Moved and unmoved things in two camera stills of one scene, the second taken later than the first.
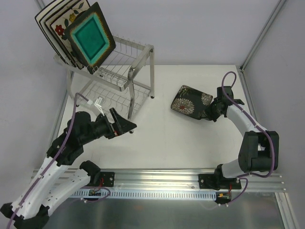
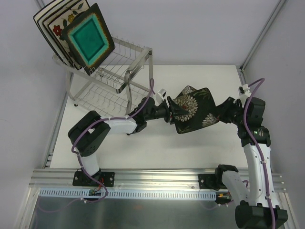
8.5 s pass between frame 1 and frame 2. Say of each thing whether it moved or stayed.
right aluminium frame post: stayed
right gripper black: moved
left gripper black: moved
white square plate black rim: stayed
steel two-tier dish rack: stayed
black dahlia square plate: moved
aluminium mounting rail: stayed
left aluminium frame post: stayed
